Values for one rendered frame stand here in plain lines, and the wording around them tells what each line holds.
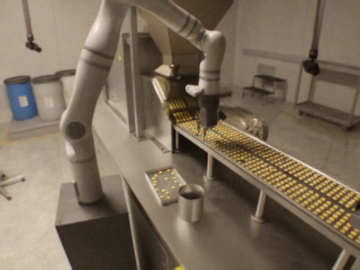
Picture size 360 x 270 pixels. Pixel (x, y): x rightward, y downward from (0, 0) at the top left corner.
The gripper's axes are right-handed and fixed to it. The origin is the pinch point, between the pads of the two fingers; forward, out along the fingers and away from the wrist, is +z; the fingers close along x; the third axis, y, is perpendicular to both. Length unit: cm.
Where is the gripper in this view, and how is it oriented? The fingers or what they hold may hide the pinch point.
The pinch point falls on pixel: (201, 139)
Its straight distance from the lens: 88.9
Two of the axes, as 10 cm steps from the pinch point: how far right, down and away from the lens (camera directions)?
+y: 9.4, -1.4, 3.0
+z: 0.0, 9.1, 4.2
